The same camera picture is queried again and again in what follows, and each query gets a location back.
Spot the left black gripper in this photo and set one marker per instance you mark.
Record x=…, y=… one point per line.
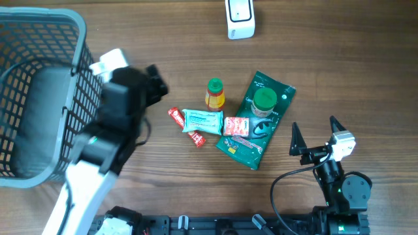
x=157, y=88

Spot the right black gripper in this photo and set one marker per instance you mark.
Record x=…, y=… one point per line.
x=298, y=145

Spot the red sauce bottle green cap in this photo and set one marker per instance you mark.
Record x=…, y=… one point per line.
x=215, y=96

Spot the jar with green lid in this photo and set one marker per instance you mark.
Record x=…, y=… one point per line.
x=264, y=101

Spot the green 3M gloves package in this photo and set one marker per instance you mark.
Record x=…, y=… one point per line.
x=249, y=150

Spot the orange white snack packet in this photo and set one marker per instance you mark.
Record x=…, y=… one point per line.
x=236, y=126

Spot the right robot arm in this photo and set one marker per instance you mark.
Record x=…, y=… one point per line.
x=346, y=193

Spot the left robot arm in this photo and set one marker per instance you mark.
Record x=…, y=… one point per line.
x=104, y=145

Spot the white barcode scanner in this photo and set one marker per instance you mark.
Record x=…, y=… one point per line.
x=240, y=19

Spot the red Nescafe coffee stick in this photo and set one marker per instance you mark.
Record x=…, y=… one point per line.
x=178, y=117

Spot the mint green tissue pack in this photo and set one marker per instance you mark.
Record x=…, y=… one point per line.
x=197, y=120

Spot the grey plastic mesh basket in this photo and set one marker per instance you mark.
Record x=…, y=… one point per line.
x=48, y=93

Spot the black aluminium mounting rail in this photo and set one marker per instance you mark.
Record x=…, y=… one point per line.
x=165, y=225

